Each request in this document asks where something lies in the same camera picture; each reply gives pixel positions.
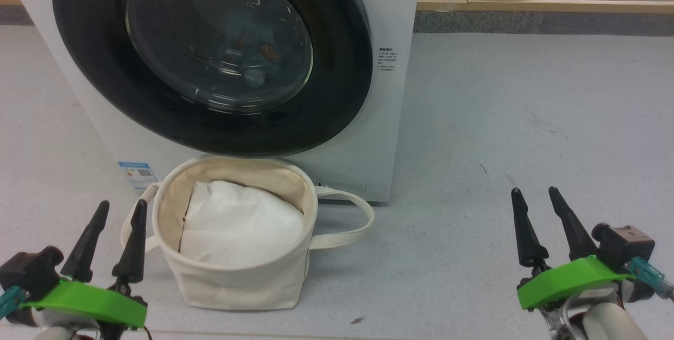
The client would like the blue energy label sticker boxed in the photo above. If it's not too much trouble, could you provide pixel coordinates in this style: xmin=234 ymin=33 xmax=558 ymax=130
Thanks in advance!
xmin=117 ymin=161 xmax=158 ymax=191

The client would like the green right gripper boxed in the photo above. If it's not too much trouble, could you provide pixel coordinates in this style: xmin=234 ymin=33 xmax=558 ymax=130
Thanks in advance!
xmin=511 ymin=186 xmax=635 ymax=311

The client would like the cream canvas laundry basket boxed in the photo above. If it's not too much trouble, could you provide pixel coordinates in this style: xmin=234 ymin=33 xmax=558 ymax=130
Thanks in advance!
xmin=120 ymin=157 xmax=375 ymax=312

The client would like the white liner bag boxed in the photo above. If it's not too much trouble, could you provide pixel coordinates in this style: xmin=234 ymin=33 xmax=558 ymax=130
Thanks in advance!
xmin=179 ymin=180 xmax=306 ymax=269

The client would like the white front-load washing machine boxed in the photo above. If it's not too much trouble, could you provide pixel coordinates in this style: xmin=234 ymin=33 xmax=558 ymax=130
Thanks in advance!
xmin=0 ymin=0 xmax=423 ymax=205

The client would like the round black glass washer door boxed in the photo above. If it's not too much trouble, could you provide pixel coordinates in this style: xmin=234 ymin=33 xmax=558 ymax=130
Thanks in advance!
xmin=52 ymin=0 xmax=373 ymax=158

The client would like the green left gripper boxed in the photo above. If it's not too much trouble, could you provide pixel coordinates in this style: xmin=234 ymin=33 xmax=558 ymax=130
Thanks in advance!
xmin=21 ymin=199 xmax=148 ymax=329

